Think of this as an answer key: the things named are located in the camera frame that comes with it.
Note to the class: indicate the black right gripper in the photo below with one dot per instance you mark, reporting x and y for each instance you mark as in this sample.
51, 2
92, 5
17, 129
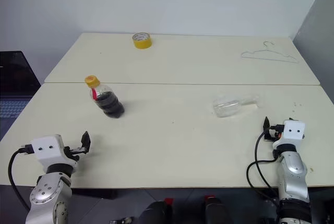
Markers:
268, 136

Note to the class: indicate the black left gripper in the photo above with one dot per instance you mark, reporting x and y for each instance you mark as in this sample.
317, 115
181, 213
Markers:
75, 151

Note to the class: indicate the dark soda bottle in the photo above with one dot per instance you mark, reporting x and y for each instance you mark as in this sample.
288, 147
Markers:
111, 105

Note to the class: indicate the yellow bottle cap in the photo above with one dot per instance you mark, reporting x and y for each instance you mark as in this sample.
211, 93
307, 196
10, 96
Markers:
92, 81

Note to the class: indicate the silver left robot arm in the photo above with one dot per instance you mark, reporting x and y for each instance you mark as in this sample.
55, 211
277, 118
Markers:
44, 190

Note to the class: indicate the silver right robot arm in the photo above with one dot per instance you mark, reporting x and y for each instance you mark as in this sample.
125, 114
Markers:
295, 177

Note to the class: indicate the small dark wheel-like object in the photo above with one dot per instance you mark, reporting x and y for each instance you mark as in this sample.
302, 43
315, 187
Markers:
127, 219

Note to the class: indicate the black laptop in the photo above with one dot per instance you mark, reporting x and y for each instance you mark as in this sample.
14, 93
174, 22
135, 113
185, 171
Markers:
15, 83

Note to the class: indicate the dark rounded shape red tip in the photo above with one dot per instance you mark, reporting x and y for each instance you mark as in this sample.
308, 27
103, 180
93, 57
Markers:
215, 211
154, 212

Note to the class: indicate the yellow tape roll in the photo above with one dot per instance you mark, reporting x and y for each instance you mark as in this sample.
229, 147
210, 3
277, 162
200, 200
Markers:
142, 42

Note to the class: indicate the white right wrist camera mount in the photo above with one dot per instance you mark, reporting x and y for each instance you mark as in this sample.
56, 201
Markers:
293, 135

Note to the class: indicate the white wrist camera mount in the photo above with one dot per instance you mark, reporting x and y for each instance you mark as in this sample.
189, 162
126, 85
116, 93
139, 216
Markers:
293, 135
47, 151

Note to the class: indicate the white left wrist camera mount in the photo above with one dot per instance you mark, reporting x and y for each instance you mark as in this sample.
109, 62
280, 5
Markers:
47, 151

